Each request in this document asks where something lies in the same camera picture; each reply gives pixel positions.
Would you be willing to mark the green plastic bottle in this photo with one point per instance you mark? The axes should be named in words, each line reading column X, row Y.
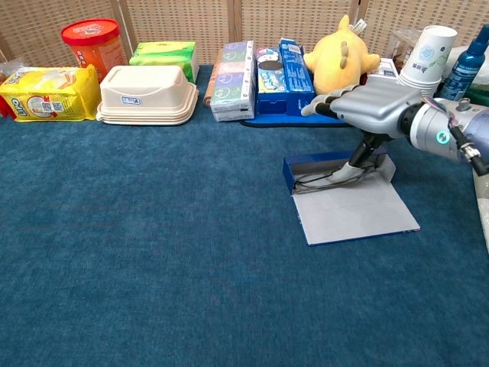
column 479, row 95

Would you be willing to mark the green tissue pack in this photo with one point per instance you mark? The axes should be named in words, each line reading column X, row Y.
column 164, row 53

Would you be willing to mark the orange tub with red lid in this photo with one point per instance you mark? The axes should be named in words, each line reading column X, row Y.
column 95, row 49

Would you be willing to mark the dark blue cookie box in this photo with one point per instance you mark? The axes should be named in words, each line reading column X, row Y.
column 296, row 72

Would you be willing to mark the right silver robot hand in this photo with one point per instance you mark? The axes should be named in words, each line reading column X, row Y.
column 374, row 107

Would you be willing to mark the pastel pocket tissue multipack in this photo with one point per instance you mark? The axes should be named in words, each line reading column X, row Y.
column 231, row 88

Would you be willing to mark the blue cardboard glasses case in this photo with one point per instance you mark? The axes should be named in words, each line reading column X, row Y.
column 355, row 214

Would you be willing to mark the woven rattan folding screen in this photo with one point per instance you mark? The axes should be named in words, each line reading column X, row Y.
column 172, row 19

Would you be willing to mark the light blue cookie box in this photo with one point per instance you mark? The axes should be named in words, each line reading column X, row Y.
column 269, row 76

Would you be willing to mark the small white box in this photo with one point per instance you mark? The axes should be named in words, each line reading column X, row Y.
column 387, row 69

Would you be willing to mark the stack of paper cups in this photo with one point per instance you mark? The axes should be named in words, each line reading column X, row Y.
column 428, row 57

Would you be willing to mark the yellow plush toy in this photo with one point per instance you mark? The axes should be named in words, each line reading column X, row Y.
column 336, row 61

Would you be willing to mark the brown snacks in clear pack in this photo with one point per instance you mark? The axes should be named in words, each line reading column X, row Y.
column 399, row 46

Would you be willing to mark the beige lidded lunch box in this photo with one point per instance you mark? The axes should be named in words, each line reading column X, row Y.
column 145, row 91

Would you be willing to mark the teal felt table cover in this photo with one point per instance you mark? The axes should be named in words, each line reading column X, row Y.
column 153, row 267

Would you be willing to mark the blue spray bottle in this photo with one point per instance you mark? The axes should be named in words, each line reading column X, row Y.
column 464, row 69

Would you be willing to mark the brown paper roll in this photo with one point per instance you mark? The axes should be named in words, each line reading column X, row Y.
column 209, row 97

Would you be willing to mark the yellow biscuit pack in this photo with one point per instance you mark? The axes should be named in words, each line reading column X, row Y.
column 49, row 95

